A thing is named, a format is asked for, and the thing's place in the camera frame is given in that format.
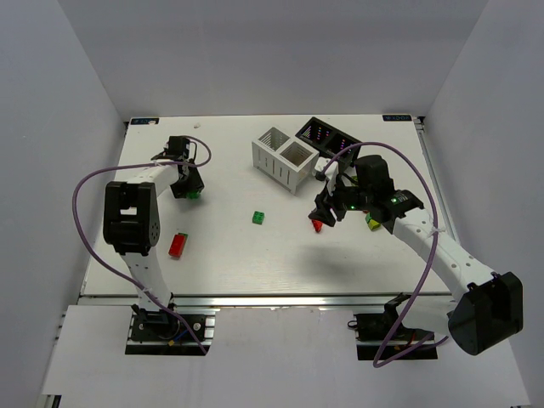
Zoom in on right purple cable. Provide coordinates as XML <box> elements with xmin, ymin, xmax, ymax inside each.
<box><xmin>325</xmin><ymin>141</ymin><xmax>450</xmax><ymax>368</ymax></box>

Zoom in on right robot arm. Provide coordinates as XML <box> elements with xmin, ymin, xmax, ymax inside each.
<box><xmin>309</xmin><ymin>155</ymin><xmax>524</xmax><ymax>355</ymax></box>

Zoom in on green square lego brick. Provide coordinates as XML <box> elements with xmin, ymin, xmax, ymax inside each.
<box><xmin>252</xmin><ymin>211</ymin><xmax>265</xmax><ymax>225</ymax></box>

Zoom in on yellow green lego brick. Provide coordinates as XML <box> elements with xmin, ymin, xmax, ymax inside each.
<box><xmin>365</xmin><ymin>212</ymin><xmax>382</xmax><ymax>231</ymax></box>

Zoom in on aluminium table rail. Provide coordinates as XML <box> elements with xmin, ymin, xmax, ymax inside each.
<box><xmin>77</xmin><ymin>292</ymin><xmax>453</xmax><ymax>308</ymax></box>

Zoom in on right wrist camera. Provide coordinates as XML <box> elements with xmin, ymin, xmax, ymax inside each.
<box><xmin>312</xmin><ymin>157</ymin><xmax>338</xmax><ymax>193</ymax></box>

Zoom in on white slotted container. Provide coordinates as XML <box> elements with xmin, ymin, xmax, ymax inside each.
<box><xmin>252</xmin><ymin>127</ymin><xmax>319</xmax><ymax>195</ymax></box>

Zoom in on red curved lego brick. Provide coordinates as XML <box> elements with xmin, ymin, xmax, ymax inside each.
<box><xmin>311</xmin><ymin>219</ymin><xmax>323</xmax><ymax>233</ymax></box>

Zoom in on green long lego piece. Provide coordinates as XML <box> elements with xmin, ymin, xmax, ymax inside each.
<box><xmin>186</xmin><ymin>191</ymin><xmax>201</xmax><ymax>200</ymax></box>

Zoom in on red green lego front left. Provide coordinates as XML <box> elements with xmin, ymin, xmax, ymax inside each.
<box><xmin>168</xmin><ymin>233</ymin><xmax>188</xmax><ymax>258</ymax></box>

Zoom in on black slotted container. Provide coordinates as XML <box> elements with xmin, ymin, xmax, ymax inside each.
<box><xmin>295</xmin><ymin>116</ymin><xmax>360</xmax><ymax>159</ymax></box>

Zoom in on left blue table label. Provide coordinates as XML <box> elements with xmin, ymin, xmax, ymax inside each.
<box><xmin>129</xmin><ymin>117</ymin><xmax>160</xmax><ymax>126</ymax></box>

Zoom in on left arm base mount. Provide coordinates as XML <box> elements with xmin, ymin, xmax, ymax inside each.
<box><xmin>125</xmin><ymin>303</ymin><xmax>215</xmax><ymax>356</ymax></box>

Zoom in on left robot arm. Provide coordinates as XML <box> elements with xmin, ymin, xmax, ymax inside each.
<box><xmin>103</xmin><ymin>136</ymin><xmax>204</xmax><ymax>314</ymax></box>

